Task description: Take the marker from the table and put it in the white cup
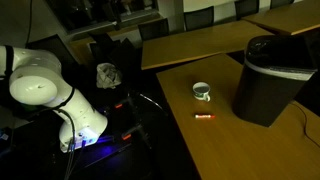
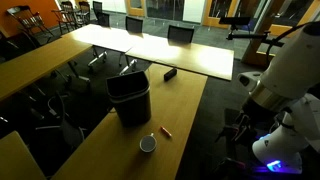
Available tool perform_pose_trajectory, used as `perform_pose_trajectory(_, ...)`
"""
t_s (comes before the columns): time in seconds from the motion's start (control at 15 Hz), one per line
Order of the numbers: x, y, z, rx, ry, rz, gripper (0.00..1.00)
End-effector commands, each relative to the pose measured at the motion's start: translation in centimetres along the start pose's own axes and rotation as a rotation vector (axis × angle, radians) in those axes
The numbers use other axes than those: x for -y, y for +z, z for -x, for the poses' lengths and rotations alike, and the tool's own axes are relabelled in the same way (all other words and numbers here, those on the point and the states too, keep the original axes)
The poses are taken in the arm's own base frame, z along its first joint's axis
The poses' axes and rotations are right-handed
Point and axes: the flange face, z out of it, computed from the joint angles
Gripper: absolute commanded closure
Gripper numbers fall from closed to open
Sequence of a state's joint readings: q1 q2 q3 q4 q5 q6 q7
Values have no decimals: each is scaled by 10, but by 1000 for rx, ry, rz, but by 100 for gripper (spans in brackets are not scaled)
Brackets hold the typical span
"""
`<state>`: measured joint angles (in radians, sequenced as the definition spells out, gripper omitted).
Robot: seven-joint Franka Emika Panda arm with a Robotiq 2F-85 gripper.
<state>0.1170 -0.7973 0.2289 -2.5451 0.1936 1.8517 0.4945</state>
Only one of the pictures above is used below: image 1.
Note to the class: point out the black conference chair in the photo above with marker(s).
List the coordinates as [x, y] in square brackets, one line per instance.
[246, 8]
[199, 17]
[153, 29]
[280, 2]

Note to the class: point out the crumpled grey cloth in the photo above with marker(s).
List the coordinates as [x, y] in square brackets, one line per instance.
[108, 76]

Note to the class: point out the orange red marker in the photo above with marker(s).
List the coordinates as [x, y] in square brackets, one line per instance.
[204, 116]

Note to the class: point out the black trash bin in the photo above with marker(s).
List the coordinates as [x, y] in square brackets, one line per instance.
[270, 83]

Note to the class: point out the white cup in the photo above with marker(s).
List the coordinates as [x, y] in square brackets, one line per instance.
[201, 90]

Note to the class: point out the black tripod with orange clamps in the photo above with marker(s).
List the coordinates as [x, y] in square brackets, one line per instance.
[128, 115]

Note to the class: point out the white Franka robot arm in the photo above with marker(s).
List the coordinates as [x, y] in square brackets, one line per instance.
[36, 88]

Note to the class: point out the window with grey ledge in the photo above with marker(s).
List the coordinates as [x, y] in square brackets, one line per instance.
[106, 15]

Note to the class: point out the long wooden table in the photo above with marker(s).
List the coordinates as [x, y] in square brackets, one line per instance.
[200, 43]

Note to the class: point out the wooden table with metal legs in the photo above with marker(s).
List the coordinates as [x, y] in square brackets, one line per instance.
[286, 18]

